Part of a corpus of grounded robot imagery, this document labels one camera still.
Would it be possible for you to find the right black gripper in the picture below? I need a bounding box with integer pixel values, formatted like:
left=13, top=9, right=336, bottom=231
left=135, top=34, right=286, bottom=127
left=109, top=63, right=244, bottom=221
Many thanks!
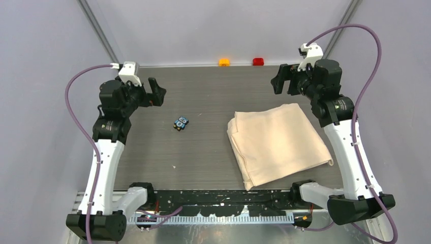
left=271, top=61, right=321, bottom=101

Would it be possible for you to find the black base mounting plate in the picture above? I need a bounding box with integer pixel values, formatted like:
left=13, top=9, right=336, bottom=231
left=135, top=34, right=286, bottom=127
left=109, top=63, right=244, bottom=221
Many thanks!
left=122, top=189, right=324, bottom=218

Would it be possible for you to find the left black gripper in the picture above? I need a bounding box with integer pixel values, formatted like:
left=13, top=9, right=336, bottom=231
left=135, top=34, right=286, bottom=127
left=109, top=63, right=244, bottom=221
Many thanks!
left=118, top=76, right=166, bottom=116

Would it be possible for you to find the yellow button block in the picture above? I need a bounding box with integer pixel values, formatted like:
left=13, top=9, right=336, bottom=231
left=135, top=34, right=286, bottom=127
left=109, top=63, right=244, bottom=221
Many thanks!
left=218, top=58, right=230, bottom=67

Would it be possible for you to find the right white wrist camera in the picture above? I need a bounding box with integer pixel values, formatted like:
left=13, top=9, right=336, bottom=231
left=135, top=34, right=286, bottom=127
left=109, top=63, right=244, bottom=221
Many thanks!
left=297, top=42, right=323, bottom=72

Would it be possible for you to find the red button block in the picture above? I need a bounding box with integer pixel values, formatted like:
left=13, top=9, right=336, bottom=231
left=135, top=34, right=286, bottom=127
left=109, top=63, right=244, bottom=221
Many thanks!
left=252, top=57, right=265, bottom=66

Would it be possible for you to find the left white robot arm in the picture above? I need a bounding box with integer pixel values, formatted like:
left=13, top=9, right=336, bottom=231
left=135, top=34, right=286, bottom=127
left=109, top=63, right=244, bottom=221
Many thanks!
left=66, top=77, right=166, bottom=242

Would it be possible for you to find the beige cloth wrap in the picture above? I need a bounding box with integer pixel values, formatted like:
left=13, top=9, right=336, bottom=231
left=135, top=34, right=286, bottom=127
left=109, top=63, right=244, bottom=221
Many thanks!
left=227, top=103, right=334, bottom=191

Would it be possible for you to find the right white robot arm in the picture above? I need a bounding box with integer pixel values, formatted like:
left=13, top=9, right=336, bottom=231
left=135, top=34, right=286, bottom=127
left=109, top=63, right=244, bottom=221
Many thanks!
left=270, top=59, right=395, bottom=225

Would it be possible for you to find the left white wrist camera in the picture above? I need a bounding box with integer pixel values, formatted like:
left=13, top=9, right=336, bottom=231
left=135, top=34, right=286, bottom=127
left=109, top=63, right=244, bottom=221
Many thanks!
left=118, top=62, right=142, bottom=87

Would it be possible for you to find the small blue owl toy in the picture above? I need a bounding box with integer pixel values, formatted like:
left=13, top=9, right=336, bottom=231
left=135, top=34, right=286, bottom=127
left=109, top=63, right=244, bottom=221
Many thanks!
left=173, top=116, right=189, bottom=131

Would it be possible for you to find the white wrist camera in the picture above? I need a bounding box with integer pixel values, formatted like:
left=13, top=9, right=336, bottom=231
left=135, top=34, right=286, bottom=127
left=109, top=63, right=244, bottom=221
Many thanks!
left=118, top=62, right=142, bottom=87
left=297, top=42, right=323, bottom=72

